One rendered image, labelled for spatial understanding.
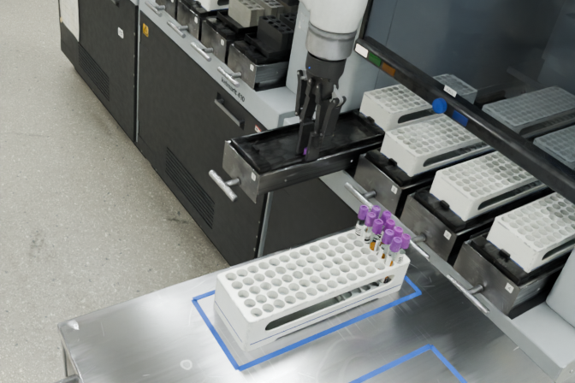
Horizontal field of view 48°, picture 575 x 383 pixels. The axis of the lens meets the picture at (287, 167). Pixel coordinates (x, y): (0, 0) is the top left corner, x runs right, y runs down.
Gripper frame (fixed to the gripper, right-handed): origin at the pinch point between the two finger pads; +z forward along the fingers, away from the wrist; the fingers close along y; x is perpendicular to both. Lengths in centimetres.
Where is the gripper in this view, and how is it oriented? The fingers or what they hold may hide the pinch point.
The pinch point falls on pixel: (309, 141)
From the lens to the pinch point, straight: 133.7
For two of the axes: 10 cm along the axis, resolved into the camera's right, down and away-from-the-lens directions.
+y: -5.6, -5.4, 6.2
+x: -8.1, 2.3, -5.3
